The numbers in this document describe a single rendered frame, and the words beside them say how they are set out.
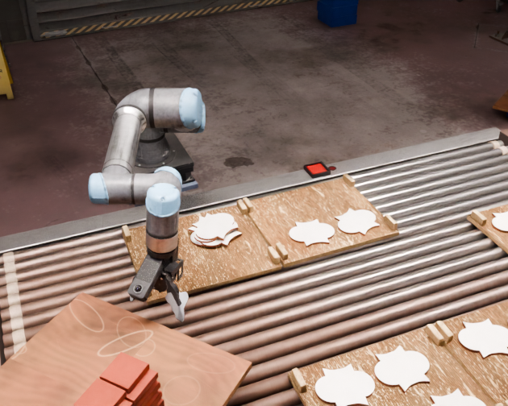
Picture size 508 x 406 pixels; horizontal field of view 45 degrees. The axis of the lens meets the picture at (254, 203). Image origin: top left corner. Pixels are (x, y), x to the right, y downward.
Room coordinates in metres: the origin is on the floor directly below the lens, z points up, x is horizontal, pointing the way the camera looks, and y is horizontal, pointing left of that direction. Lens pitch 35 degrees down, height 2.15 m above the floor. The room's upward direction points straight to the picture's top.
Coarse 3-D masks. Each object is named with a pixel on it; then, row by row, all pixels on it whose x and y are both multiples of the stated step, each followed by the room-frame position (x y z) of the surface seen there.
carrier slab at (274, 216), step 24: (288, 192) 1.80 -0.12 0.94; (312, 192) 1.80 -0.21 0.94; (336, 192) 1.80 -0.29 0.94; (264, 216) 1.65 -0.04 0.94; (288, 216) 1.65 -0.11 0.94; (312, 216) 1.65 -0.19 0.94; (336, 216) 1.65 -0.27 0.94; (384, 216) 1.65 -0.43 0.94; (288, 240) 1.52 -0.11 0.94; (336, 240) 1.52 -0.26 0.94; (360, 240) 1.52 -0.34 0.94; (288, 264) 1.42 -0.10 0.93
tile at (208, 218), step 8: (208, 216) 1.61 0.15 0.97; (216, 216) 1.61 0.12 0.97; (224, 216) 1.61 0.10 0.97; (192, 224) 1.57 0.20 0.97; (200, 224) 1.56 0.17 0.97; (208, 224) 1.56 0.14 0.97; (216, 224) 1.56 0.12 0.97; (224, 224) 1.56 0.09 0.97; (232, 224) 1.57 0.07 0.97; (200, 232) 1.52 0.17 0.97; (208, 232) 1.52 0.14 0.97; (216, 232) 1.52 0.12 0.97; (224, 232) 1.52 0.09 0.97; (208, 240) 1.49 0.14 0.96
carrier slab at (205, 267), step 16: (224, 208) 1.70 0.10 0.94; (240, 224) 1.61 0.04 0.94; (144, 240) 1.52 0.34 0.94; (240, 240) 1.52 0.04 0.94; (256, 240) 1.52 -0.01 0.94; (144, 256) 1.45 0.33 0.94; (192, 256) 1.45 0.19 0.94; (208, 256) 1.45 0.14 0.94; (224, 256) 1.45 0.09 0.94; (240, 256) 1.45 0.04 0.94; (256, 256) 1.45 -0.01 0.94; (192, 272) 1.37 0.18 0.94; (208, 272) 1.37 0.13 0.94; (224, 272) 1.37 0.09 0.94; (240, 272) 1.37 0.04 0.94; (256, 272) 1.37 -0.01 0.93; (192, 288) 1.30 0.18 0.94; (208, 288) 1.32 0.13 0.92
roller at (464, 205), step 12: (504, 192) 1.82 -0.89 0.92; (456, 204) 1.75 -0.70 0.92; (468, 204) 1.75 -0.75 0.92; (480, 204) 1.76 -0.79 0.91; (408, 216) 1.68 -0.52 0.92; (420, 216) 1.68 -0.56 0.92; (432, 216) 1.69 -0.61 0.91; (108, 300) 1.28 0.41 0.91; (120, 300) 1.28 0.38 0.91; (48, 312) 1.23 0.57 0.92; (12, 324) 1.18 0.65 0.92; (24, 324) 1.19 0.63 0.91; (36, 324) 1.19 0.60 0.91
